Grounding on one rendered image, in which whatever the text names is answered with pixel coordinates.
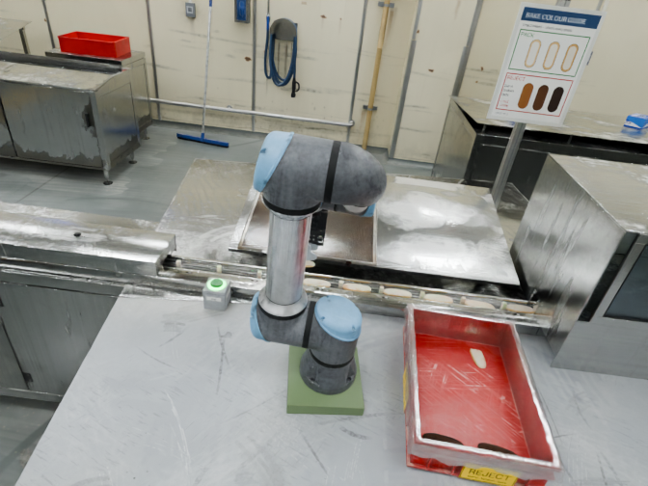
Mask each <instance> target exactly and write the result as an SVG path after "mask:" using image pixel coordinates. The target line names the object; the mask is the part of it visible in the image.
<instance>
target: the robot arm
mask: <svg viewBox="0 0 648 486"><path fill-rule="evenodd" d="M253 185H254V189H255V190H257V191H258V192H262V200H263V203H264V205H265V206H266V207H267V208H268V209H269V210H270V213H269V231H268V249H267V266H266V285H265V286H264V287H263V288H262V289H261V290H260V291H259V292H257V293H256V294H255V296H254V299H253V302H252V305H251V311H250V313H251V316H250V329H251V333H252V335H253V336H254V337H255V338H257V339H262V340H264V341H266V342H276V343H281V344H286V345H292V346H297V347H302V348H307V350H306V351H305V353H304V354H303V356H302V358H301V362H300V375H301V377H302V379H303V381H304V383H305V384H306V385H307V386H308V387H309V388H310V389H312V390H313V391H315V392H319V393H322V394H328V395H333V394H339V393H342V392H345V391H346V390H348V389H349V388H350V387H351V386H352V384H353V382H354V380H355V377H356V372H357V366H356V361H355V357H354V354H355V350H356V346H357V342H358V339H359V336H360V334H361V330H362V315H361V312H360V311H359V309H358V308H357V307H356V306H355V304H354V303H353V302H351V301H350V300H348V299H347V298H345V297H342V296H339V295H327V297H325V296H324V297H322V298H320V299H319V300H318V301H317V302H315V301H311V300H308V296H307V293H306V291H305V290H304V288H303V283H304V276H305V268H306V261H307V260H315V259H316V254H314V253H313V252H312V251H313V250H317V249H318V246H324V238H325V231H326V224H327V215H328V210H331V211H337V212H342V213H348V214H353V215H359V216H361V217H363V216H365V217H371V216H372V215H373V213H374V210H375V205H376V203H377V202H378V201H379V200H380V199H381V198H382V196H383V195H384V193H385V191H386V187H387V176H386V173H385V170H384V168H383V167H382V165H381V164H380V162H379V161H378V160H377V159H376V158H375V157H374V156H373V155H372V154H370V153H369V152H368V151H366V150H365V149H363V148H361V147H358V146H356V145H354V144H351V143H348V142H342V141H336V140H330V139H324V138H318V137H312V136H308V135H302V134H296V133H294V132H282V131H273V132H270V133H269V134H268V135H267V136H266V138H265V140H264V142H263V144H262V147H261V150H260V153H259V156H258V159H257V162H256V169H255V174H254V183H253ZM322 239H323V243H322ZM319 241H320V242H319Z"/></svg>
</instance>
